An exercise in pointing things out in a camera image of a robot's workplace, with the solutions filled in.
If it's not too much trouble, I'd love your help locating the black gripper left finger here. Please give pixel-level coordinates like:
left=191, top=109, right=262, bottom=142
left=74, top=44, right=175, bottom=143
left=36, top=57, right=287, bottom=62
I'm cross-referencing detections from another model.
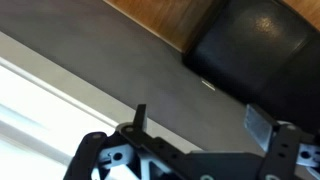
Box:
left=63, top=103, right=188, bottom=180

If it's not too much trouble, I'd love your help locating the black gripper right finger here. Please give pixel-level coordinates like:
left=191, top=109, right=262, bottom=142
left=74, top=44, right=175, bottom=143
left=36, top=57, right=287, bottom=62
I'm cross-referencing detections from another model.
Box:
left=243, top=103, right=320, bottom=180

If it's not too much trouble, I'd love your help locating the white window sill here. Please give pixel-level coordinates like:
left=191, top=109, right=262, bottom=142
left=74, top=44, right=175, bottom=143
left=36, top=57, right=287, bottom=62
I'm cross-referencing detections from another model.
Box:
left=0, top=31, right=204, bottom=180

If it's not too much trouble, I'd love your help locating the small white tag strip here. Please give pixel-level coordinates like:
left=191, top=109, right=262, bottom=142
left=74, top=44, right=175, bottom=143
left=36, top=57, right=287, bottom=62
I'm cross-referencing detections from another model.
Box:
left=201, top=79, right=217, bottom=92

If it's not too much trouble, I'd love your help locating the black leather chair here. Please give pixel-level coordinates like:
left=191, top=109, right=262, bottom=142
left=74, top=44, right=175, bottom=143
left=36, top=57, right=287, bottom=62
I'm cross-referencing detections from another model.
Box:
left=182, top=0, right=320, bottom=134

